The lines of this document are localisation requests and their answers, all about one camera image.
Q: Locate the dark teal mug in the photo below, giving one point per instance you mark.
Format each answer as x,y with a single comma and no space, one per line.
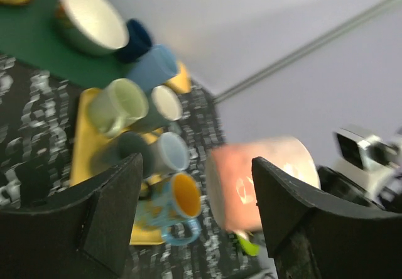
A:
129,143

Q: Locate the sage green mug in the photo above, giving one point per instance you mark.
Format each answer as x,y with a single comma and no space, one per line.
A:
116,107

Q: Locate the lime green plate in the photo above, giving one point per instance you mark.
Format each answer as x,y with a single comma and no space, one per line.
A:
244,241

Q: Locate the pink mug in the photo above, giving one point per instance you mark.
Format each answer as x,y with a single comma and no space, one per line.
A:
229,181

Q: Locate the white grey mug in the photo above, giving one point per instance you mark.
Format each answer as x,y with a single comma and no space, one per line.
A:
170,153

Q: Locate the blue mug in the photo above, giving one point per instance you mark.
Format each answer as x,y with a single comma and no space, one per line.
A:
171,201

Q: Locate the orange plastic tray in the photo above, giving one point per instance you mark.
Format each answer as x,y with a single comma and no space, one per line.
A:
86,143

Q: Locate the light blue plastic cup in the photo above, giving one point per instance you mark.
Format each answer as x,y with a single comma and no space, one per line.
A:
153,68

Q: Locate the grey faceted mug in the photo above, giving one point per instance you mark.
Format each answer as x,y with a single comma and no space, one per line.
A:
164,108

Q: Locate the dark blue cup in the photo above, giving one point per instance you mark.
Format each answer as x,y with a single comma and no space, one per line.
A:
140,42

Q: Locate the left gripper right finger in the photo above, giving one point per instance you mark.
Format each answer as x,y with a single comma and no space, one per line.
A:
312,234

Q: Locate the right aluminium frame post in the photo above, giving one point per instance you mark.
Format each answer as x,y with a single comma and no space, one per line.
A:
340,30

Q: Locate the dark green mat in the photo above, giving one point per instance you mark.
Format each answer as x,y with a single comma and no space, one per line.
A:
30,34

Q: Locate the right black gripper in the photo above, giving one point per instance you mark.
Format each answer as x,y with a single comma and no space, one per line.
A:
388,198

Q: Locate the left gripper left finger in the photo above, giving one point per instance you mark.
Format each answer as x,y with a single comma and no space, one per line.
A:
82,232

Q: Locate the white bowl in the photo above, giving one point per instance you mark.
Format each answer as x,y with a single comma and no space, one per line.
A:
94,27

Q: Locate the yellow square bowl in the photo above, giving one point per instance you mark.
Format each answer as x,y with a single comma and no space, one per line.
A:
181,83

